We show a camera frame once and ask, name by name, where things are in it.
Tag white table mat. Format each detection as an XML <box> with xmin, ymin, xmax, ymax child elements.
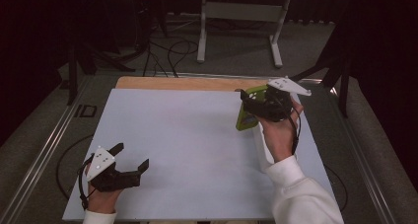
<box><xmin>62</xmin><ymin>88</ymin><xmax>336</xmax><ymax>222</ymax></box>

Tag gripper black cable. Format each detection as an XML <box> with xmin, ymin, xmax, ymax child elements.
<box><xmin>78</xmin><ymin>154</ymin><xmax>97</xmax><ymax>210</ymax></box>
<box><xmin>277</xmin><ymin>97</ymin><xmax>302</xmax><ymax>156</ymax></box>

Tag white plastic bin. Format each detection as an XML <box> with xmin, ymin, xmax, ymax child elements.
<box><xmin>250</xmin><ymin>94</ymin><xmax>301</xmax><ymax>174</ymax></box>

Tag black floor cables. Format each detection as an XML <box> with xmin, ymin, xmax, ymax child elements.
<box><xmin>142</xmin><ymin>36</ymin><xmax>200</xmax><ymax>79</ymax></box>

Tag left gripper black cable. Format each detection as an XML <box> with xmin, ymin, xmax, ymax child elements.
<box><xmin>78</xmin><ymin>154</ymin><xmax>97</xmax><ymax>210</ymax></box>

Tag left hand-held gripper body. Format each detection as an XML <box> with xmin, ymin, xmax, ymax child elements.
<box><xmin>86</xmin><ymin>147</ymin><xmax>142</xmax><ymax>192</ymax></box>

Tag phone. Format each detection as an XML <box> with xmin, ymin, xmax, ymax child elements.
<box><xmin>235</xmin><ymin>84</ymin><xmax>269</xmax><ymax>132</ymax></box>

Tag black floor cable loop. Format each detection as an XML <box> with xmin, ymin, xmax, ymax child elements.
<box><xmin>324</xmin><ymin>166</ymin><xmax>349</xmax><ymax>213</ymax></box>
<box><xmin>55</xmin><ymin>133</ymin><xmax>95</xmax><ymax>201</ymax></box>

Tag person's left hand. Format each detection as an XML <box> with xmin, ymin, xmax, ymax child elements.
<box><xmin>84</xmin><ymin>164</ymin><xmax>124</xmax><ymax>215</ymax></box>

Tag black stand legs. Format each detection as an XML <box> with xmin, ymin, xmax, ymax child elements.
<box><xmin>67</xmin><ymin>36</ymin><xmax>136</xmax><ymax>107</ymax></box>
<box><xmin>285</xmin><ymin>20</ymin><xmax>353</xmax><ymax>118</ymax></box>

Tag metal floor rail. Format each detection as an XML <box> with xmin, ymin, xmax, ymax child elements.
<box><xmin>329</xmin><ymin>85</ymin><xmax>397</xmax><ymax>224</ymax></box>
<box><xmin>0</xmin><ymin>75</ymin><xmax>94</xmax><ymax>224</ymax></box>

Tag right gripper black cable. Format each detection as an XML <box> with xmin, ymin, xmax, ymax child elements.
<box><xmin>277</xmin><ymin>97</ymin><xmax>302</xmax><ymax>156</ymax></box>

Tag person's right hand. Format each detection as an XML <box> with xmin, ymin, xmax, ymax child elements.
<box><xmin>257</xmin><ymin>100</ymin><xmax>304</xmax><ymax>163</ymax></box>

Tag white metal stand frame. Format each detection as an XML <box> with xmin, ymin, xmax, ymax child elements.
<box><xmin>196</xmin><ymin>0</ymin><xmax>294</xmax><ymax>69</ymax></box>

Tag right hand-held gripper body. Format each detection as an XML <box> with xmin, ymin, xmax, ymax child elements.
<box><xmin>244</xmin><ymin>76</ymin><xmax>313</xmax><ymax>123</ymax></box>

